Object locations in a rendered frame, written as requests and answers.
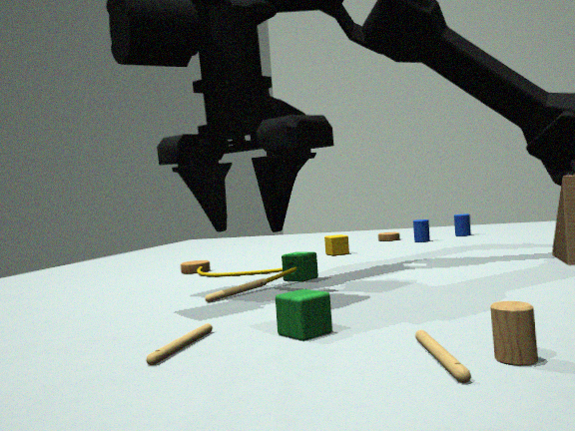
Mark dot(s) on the blue cylinder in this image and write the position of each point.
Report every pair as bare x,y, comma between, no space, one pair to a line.
421,230
462,225

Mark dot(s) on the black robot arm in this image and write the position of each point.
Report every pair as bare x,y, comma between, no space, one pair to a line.
168,33

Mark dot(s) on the yellow string with wooden stick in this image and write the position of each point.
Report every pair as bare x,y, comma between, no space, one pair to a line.
243,287

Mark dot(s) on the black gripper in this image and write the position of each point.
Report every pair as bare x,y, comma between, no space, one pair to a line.
235,107

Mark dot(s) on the orange round disc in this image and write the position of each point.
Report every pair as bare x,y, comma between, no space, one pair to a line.
389,236

